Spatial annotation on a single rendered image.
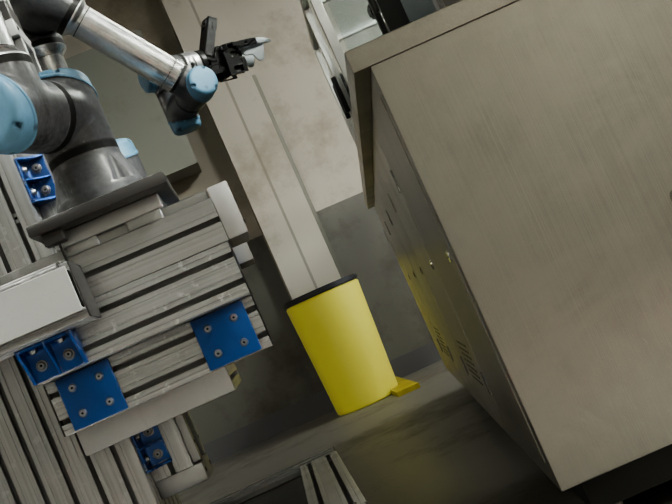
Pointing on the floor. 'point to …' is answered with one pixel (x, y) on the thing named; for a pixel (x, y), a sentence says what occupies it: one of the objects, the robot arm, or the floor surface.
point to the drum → (343, 344)
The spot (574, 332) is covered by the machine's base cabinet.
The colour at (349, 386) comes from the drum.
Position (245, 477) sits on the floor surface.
